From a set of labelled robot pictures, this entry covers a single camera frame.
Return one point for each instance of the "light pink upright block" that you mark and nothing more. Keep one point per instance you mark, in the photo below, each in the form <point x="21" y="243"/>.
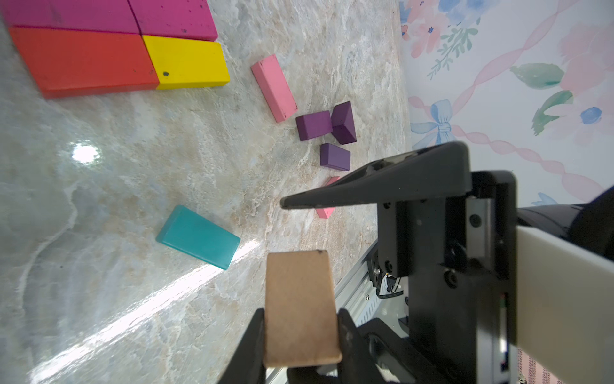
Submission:
<point x="274" y="87"/>

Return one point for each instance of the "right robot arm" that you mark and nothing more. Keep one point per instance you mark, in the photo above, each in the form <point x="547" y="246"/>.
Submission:
<point x="588" y="226"/>

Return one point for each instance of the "tan wooden block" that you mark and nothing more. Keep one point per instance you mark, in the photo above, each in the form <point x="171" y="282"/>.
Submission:
<point x="301" y="326"/>

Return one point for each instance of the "purple block upper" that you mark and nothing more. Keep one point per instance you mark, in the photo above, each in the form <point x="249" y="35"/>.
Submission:
<point x="314" y="125"/>

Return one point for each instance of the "teal rectangular block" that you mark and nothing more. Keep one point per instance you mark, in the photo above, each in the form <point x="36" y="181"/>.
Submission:
<point x="190" y="233"/>

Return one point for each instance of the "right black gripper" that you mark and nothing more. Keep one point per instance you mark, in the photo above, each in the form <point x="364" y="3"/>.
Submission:
<point x="454" y="245"/>

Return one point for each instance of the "yellow block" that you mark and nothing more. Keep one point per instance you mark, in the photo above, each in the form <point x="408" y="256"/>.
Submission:
<point x="186" y="63"/>

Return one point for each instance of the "red block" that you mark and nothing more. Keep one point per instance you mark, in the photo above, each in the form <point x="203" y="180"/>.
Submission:
<point x="70" y="63"/>

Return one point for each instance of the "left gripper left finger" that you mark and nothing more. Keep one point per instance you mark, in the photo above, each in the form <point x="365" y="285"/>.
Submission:
<point x="246" y="365"/>

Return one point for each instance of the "magenta block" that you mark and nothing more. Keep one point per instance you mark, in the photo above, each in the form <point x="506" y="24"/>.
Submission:
<point x="190" y="19"/>
<point x="92" y="15"/>

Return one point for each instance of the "purple triangle block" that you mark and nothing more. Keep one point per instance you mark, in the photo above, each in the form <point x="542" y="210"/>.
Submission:
<point x="343" y="125"/>

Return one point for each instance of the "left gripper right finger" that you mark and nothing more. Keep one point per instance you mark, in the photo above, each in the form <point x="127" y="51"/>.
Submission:
<point x="357" y="365"/>

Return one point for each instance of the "purple block lower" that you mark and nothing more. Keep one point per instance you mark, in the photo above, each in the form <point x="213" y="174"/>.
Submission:
<point x="335" y="157"/>

